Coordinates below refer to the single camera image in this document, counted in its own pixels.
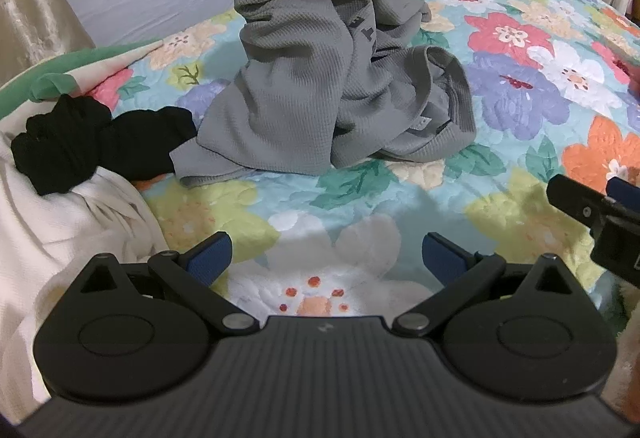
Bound beige curtain left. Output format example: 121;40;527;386
1;0;94;83

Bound white cloth at left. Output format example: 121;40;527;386
1;137;167;423

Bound black garment on bed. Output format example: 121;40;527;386
11;96;196;195

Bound grey waffle knit shirt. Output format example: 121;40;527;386
171;0;476;187

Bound green and cream blanket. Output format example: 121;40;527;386
1;39;164;118

